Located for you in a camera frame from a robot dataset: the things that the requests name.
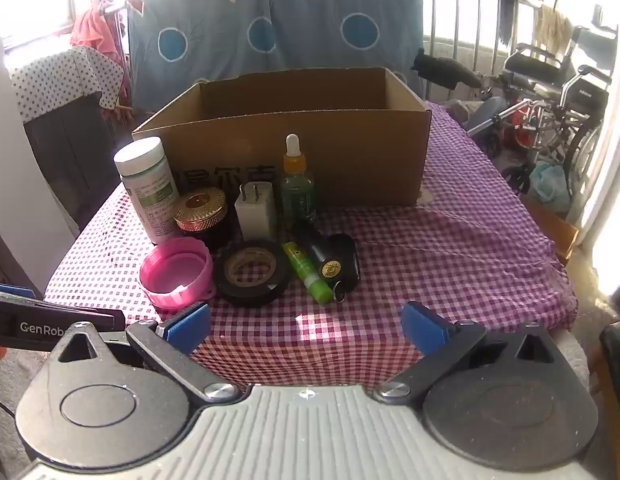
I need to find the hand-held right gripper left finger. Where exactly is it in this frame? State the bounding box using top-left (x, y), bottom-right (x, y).
top-left (50, 302), bottom-right (241, 403)

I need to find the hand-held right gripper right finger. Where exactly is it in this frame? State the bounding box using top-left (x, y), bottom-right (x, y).
top-left (375, 301), bottom-right (571, 403)

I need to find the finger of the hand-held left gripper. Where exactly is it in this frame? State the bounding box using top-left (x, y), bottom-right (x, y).
top-left (0, 282), bottom-right (36, 302)

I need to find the black electrical tape roll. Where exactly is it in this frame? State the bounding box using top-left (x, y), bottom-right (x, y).
top-left (213, 240), bottom-right (292, 307)

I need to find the pink plastic lid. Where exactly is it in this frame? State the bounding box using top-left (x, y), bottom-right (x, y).
top-left (140, 237), bottom-right (215, 310)

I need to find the black cylinder with gold end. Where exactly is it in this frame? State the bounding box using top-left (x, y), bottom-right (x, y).
top-left (297, 220), bottom-right (341, 282)

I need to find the purple checked tablecloth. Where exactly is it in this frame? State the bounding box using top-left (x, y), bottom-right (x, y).
top-left (44, 100), bottom-right (578, 401)

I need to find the black jar with gold lid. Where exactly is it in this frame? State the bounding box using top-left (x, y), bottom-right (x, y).
top-left (173, 186), bottom-right (231, 251)

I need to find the white charger plug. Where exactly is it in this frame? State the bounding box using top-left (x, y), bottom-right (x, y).
top-left (234, 182), bottom-right (278, 242)

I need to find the white pill bottle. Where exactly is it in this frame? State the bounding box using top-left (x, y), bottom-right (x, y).
top-left (114, 137), bottom-right (181, 246)

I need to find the dark grey cabinet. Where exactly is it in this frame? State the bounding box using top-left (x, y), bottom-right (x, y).
top-left (24, 91), bottom-right (123, 231)

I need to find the small brown cardboard box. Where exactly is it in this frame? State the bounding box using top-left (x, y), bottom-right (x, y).
top-left (522, 195), bottom-right (580, 267)

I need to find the green dropper bottle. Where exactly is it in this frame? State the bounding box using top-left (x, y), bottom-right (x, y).
top-left (280, 134), bottom-right (317, 223)

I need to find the light blue plastic bag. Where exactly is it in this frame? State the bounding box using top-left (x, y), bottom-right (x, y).
top-left (529, 161), bottom-right (571, 212)

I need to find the white star-print cloth cover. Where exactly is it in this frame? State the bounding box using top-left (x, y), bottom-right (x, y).
top-left (8, 46), bottom-right (124, 123)

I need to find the red tricycle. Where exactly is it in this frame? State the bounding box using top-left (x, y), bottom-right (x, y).
top-left (510, 105), bottom-right (541, 148)

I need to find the pink hanging garment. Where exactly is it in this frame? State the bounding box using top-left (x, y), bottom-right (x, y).
top-left (70, 0), bottom-right (133, 121)

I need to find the black wheelchair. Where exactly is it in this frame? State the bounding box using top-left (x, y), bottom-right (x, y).
top-left (502, 25), bottom-right (618, 201)

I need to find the metal window railing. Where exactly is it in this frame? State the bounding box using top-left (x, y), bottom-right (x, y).
top-left (422, 0), bottom-right (546, 101)

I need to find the blue sheet with circles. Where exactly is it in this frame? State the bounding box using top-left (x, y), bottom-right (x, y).
top-left (126, 0), bottom-right (425, 111)

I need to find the beige hanging towel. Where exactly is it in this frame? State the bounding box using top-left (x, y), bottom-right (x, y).
top-left (535, 5), bottom-right (573, 56)

